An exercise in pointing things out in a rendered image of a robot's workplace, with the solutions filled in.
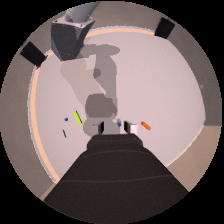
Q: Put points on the orange rod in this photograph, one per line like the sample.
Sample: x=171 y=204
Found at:
x=145 y=125

